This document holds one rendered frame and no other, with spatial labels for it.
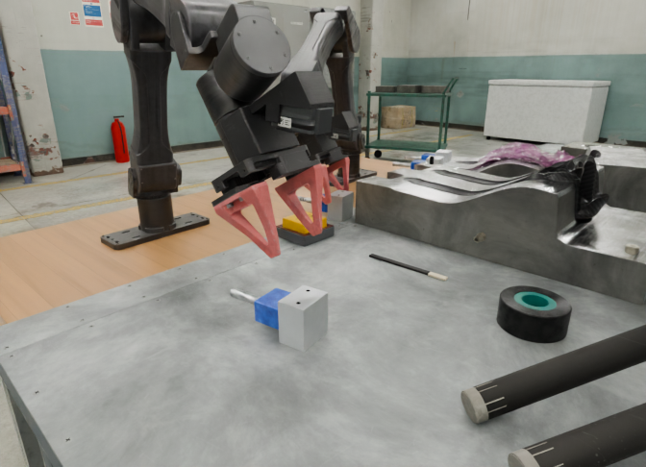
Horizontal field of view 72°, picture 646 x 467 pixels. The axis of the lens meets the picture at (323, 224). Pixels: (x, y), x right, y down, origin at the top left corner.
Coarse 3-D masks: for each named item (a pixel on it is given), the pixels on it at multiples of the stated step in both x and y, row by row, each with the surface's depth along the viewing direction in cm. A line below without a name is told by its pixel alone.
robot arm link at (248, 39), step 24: (240, 24) 40; (264, 24) 41; (192, 48) 46; (216, 48) 46; (240, 48) 39; (264, 48) 41; (288, 48) 42; (216, 72) 43; (240, 72) 41; (264, 72) 40; (240, 96) 44
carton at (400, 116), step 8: (384, 112) 872; (392, 112) 857; (400, 112) 853; (408, 112) 870; (384, 120) 875; (392, 120) 860; (400, 120) 859; (408, 120) 875; (392, 128) 866; (400, 128) 865
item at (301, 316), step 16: (304, 288) 53; (256, 304) 53; (272, 304) 52; (288, 304) 50; (304, 304) 50; (320, 304) 51; (256, 320) 54; (272, 320) 52; (288, 320) 50; (304, 320) 49; (320, 320) 52; (288, 336) 51; (304, 336) 50; (320, 336) 53
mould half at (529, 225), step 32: (384, 192) 85; (416, 192) 82; (512, 192) 68; (544, 192) 65; (384, 224) 87; (416, 224) 82; (448, 224) 77; (480, 224) 73; (512, 224) 70; (544, 224) 66; (576, 224) 72; (608, 224) 73; (640, 224) 73; (480, 256) 75; (512, 256) 71; (544, 256) 67; (576, 256) 64; (608, 256) 61; (640, 256) 61; (608, 288) 62; (640, 288) 60
